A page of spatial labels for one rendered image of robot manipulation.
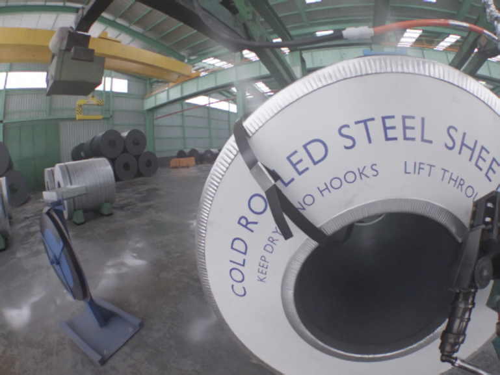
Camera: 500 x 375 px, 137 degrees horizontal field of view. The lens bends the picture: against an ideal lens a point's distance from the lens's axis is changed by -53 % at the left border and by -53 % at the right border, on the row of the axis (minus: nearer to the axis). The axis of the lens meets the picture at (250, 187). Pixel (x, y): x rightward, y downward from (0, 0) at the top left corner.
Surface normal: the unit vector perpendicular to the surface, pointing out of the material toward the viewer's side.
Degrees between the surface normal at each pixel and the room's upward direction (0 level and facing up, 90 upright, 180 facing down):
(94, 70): 92
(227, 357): 0
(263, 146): 90
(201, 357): 0
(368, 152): 90
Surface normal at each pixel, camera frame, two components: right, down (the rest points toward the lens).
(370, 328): -0.18, -0.98
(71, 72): 0.89, 0.07
